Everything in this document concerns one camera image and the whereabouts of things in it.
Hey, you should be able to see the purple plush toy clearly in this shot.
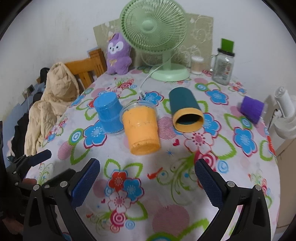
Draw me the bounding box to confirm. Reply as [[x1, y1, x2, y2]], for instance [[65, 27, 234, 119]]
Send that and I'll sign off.
[[106, 33, 132, 75]]

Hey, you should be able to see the glass mason jar mug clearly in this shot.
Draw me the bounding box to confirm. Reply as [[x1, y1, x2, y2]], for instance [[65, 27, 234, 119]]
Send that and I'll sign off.
[[210, 48, 235, 85]]

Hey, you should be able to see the beige jacket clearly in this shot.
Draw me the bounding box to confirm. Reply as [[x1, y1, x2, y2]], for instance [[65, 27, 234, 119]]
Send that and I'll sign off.
[[24, 62, 79, 156]]

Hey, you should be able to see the green desk fan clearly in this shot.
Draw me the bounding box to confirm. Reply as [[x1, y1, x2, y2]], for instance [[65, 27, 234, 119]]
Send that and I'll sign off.
[[120, 1, 190, 82]]

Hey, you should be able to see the clear cotton swab container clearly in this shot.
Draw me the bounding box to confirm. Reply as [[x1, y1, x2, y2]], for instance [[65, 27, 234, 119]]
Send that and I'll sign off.
[[191, 56, 204, 75]]

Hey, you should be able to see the blue plastic cup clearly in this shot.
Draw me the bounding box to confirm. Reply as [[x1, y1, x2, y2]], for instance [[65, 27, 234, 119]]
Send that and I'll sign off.
[[94, 92, 123, 134]]

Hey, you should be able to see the orange plastic cup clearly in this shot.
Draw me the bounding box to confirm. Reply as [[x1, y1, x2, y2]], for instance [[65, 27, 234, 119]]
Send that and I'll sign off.
[[120, 100, 161, 156]]

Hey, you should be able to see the beige patterned board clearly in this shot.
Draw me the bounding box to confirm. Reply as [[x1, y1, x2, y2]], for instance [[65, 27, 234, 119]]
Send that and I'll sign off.
[[93, 13, 214, 68]]

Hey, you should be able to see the white floor fan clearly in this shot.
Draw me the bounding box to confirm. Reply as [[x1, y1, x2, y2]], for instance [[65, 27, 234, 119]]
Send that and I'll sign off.
[[273, 86, 295, 140]]

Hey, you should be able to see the teal yellow cylinder cup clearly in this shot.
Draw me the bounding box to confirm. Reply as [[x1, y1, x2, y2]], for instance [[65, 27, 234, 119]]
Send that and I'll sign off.
[[169, 87, 204, 133]]

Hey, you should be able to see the green card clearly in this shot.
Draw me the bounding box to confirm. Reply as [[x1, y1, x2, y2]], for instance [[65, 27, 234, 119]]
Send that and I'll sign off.
[[221, 38, 234, 53]]

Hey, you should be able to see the wooden chair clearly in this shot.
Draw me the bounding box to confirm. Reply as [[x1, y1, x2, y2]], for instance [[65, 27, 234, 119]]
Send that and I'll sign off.
[[65, 48, 107, 89]]

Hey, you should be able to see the floral tablecloth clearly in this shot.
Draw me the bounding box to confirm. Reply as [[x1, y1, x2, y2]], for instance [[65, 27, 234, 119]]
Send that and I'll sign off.
[[25, 66, 282, 241]]

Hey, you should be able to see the purple plastic cup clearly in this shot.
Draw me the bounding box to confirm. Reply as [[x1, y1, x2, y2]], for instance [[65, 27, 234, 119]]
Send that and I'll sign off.
[[239, 96, 267, 125]]

